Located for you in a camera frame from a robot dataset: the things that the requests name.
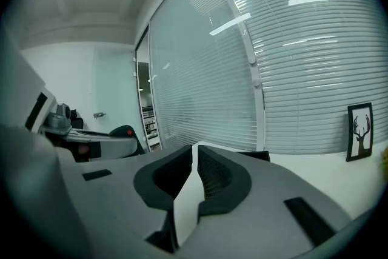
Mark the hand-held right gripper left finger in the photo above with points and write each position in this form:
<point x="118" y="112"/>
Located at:
<point x="121" y="200"/>

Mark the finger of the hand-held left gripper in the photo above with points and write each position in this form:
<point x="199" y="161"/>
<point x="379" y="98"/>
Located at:
<point x="115" y="147"/>

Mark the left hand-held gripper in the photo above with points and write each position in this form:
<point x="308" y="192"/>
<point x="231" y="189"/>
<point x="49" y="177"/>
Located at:
<point x="18" y="85"/>

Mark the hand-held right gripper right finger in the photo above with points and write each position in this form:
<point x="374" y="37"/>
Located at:
<point x="257" y="206"/>

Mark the frosted glass door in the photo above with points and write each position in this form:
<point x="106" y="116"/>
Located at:
<point x="116" y="91"/>

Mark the black framed deer picture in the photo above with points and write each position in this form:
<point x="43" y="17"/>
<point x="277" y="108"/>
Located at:
<point x="360" y="133"/>

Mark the white desk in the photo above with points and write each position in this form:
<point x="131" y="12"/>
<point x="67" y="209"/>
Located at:
<point x="272" y="69"/>

